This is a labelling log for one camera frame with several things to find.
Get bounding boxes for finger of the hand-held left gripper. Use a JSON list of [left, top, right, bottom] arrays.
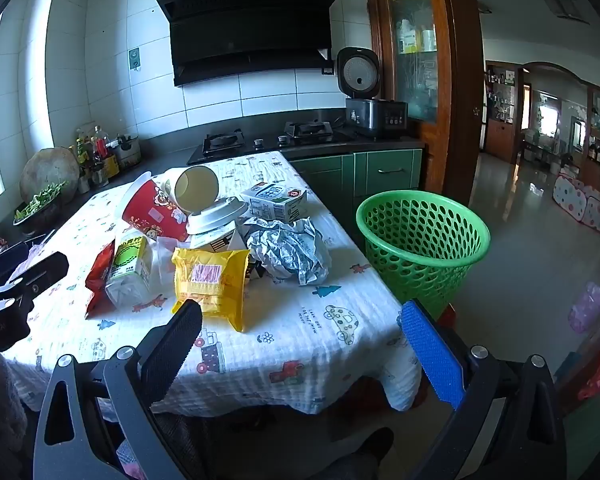
[[0, 251, 70, 306]]

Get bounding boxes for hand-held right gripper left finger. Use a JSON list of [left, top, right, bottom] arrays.
[[32, 300, 203, 480]]

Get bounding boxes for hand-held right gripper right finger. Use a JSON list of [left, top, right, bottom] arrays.
[[399, 299, 568, 480]]

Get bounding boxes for red snack packet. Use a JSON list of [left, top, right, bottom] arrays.
[[84, 240, 118, 320]]

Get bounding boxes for green plastic basket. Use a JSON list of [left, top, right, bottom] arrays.
[[356, 190, 491, 318]]

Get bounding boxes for yellow snack packet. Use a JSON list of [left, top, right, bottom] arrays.
[[171, 247, 251, 333]]

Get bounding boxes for clear green-label bag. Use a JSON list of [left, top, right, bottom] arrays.
[[104, 227, 153, 308]]

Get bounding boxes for red paper bucket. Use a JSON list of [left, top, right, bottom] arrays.
[[121, 171, 191, 242]]

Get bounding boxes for white cup lid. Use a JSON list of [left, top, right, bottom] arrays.
[[186, 197, 251, 235]]

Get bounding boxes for paper cup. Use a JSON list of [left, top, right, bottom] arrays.
[[159, 165, 220, 216]]

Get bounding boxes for white green milk carton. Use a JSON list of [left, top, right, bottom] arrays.
[[240, 182, 308, 223]]

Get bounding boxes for dark bowl of greens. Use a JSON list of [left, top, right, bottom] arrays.
[[12, 182, 68, 236]]

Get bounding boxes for round wooden cutting board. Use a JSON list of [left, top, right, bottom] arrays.
[[20, 147, 81, 203]]

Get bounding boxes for printed white tablecloth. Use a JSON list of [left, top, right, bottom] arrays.
[[2, 151, 421, 416]]

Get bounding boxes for group of condiment bottles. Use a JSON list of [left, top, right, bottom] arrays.
[[70, 125, 121, 186]]

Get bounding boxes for pink plastic bag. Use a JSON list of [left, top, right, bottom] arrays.
[[567, 281, 600, 335]]

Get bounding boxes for green kitchen cabinet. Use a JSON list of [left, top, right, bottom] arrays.
[[290, 149, 426, 241]]

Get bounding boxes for pink polka-dot boxes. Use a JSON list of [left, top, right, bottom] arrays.
[[552, 172, 600, 233]]

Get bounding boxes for black gas stove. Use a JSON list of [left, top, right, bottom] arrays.
[[186, 120, 356, 166]]

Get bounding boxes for wooden display cabinet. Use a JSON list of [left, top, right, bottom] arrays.
[[485, 60, 522, 161]]

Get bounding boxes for black rice cooker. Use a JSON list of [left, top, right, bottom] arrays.
[[336, 46, 409, 140]]

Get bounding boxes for wooden glass door cabinet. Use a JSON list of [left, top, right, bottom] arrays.
[[362, 0, 486, 211]]

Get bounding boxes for black range hood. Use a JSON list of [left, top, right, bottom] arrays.
[[156, 0, 347, 87]]

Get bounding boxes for ceiling lamp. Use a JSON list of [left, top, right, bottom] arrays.
[[539, 0, 590, 25]]

